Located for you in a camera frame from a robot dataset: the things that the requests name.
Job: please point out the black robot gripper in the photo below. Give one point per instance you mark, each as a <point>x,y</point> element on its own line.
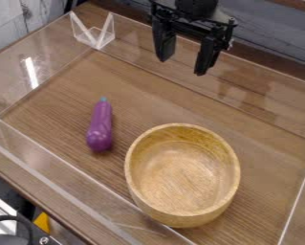
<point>198,18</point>

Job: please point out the purple toy eggplant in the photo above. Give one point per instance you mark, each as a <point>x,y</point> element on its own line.
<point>99,133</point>

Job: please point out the brown wooden bowl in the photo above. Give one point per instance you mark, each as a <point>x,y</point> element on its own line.
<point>183,174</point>

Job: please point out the black and yellow device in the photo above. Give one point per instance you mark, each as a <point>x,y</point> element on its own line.
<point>31,232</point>

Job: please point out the clear acrylic tray enclosure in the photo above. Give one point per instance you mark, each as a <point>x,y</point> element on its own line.
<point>54,77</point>

